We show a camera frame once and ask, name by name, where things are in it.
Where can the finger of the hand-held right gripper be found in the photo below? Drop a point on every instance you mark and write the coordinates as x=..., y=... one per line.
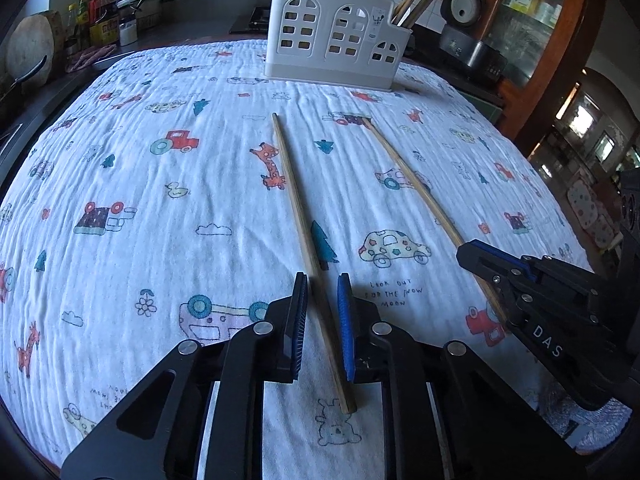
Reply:
x=505, y=254
x=487, y=265

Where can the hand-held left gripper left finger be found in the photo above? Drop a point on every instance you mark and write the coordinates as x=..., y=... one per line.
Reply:
x=299, y=327

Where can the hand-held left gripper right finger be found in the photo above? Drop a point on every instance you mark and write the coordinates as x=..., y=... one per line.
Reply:
x=345, y=327

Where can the white plastic utensil holder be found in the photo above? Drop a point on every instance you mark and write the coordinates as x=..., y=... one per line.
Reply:
x=320, y=72

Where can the patterned floor mat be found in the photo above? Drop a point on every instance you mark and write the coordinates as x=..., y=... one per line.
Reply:
x=587, y=210

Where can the black rice cooker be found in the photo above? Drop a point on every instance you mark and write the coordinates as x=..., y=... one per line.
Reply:
x=470, y=52

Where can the white printed cloth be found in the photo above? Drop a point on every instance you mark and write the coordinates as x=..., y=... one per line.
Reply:
x=150, y=185

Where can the wooden glass cabinet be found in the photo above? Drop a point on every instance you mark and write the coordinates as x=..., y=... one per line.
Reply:
x=550, y=35

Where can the black induction cooktop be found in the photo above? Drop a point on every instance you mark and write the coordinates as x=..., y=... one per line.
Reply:
x=250, y=21

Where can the white jar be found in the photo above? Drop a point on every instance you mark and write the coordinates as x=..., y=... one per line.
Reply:
x=128, y=32

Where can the pink mesh cloth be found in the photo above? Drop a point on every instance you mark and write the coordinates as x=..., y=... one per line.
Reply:
x=90, y=57

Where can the metal pot with lid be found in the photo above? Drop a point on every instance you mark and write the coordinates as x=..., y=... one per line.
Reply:
x=145, y=7

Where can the green condiment bottle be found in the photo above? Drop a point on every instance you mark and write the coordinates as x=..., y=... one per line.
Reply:
x=83, y=22

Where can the yellow-capped bottle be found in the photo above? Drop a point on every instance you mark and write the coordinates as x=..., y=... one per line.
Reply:
x=71, y=30

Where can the round wooden cutting board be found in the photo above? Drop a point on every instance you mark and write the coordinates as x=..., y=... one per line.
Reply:
x=27, y=47

